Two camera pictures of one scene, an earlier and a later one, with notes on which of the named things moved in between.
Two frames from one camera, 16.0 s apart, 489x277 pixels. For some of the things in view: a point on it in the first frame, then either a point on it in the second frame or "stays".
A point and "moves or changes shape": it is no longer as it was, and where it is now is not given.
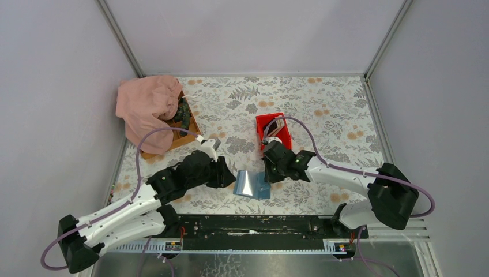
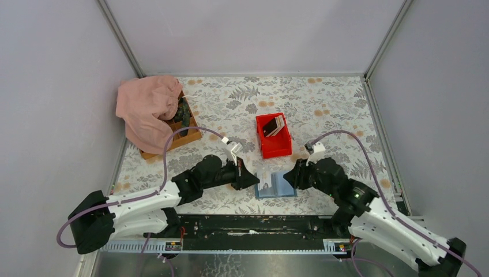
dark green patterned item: (183, 115) stays
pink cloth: (146, 103) stays
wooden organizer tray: (177, 139) stays
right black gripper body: (273, 164) -> (301, 175)
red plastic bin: (262, 122) stays
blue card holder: (251, 183) moves or changes shape
